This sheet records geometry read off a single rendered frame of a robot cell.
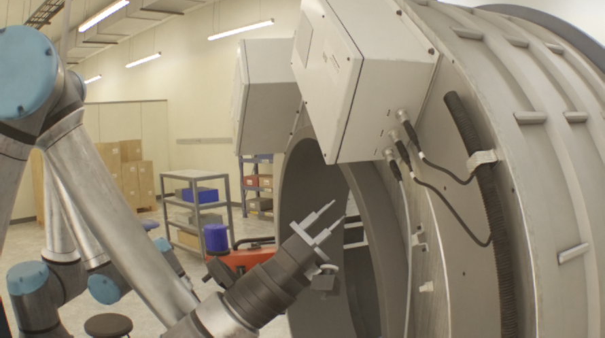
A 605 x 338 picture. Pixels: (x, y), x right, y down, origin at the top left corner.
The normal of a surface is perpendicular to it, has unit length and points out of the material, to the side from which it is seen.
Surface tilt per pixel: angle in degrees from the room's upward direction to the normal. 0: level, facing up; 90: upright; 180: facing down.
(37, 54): 84
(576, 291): 71
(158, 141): 90
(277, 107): 145
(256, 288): 58
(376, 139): 132
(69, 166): 96
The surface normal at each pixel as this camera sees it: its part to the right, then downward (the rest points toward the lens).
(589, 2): -0.58, 0.07
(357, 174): 0.12, -0.77
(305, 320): 0.19, -0.53
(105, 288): -0.07, 0.14
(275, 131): 0.18, 0.85
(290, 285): 0.68, 0.38
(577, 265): 0.22, -0.32
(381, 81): 0.22, 0.71
